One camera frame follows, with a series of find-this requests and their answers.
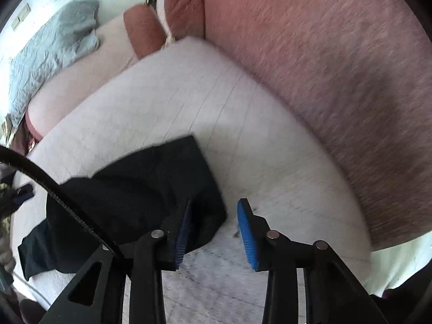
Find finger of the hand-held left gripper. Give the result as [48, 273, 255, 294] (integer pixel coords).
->
[9, 184, 36, 207]

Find dark brown blanket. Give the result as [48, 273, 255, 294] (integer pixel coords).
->
[13, 121, 38, 153]

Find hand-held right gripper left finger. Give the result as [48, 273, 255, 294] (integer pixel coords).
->
[39, 197, 194, 324]

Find black pants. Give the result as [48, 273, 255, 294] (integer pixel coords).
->
[18, 135, 227, 281]

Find pink bolster cushion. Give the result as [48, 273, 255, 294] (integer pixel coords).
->
[26, 4, 166, 141]

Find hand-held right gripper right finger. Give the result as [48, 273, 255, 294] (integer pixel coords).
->
[236, 198, 392, 324]

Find grey quilted blanket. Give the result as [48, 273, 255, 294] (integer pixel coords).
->
[8, 0, 101, 129]

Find pale pink quilted seat cover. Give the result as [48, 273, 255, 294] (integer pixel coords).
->
[10, 35, 373, 324]

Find black cable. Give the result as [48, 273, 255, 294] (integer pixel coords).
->
[0, 145, 127, 260]

